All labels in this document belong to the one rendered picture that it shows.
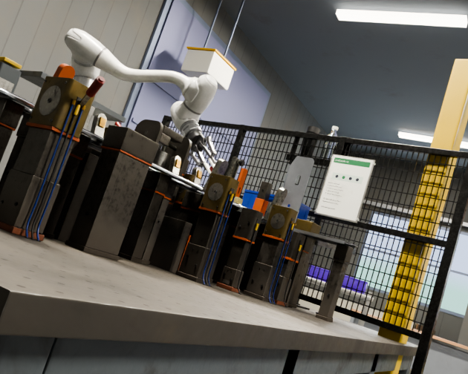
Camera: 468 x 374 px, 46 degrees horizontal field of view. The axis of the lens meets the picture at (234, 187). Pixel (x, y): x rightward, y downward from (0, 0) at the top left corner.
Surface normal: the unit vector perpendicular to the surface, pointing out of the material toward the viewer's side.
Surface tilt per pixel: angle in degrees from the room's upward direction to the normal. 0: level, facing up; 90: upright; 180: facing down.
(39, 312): 90
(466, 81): 90
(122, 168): 90
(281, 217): 90
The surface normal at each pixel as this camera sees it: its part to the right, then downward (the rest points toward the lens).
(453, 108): -0.56, -0.30
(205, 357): 0.84, 0.21
